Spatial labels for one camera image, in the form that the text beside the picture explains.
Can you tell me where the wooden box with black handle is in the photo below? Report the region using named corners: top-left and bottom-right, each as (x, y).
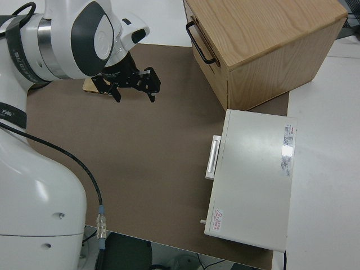
top-left (182, 0), bottom-right (348, 112)

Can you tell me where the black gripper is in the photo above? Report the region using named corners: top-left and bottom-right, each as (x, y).
top-left (92, 55), bottom-right (162, 104)

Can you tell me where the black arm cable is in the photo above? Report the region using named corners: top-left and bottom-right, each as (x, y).
top-left (0, 120), bottom-right (108, 270)

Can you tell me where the wooden mug tree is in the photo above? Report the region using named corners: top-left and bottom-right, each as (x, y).
top-left (82, 78), bottom-right (100, 93)

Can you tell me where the brown table mat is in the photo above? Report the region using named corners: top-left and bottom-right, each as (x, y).
top-left (25, 43), bottom-right (290, 270)

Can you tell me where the white toaster oven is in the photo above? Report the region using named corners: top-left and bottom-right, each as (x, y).
top-left (200, 109), bottom-right (298, 252)

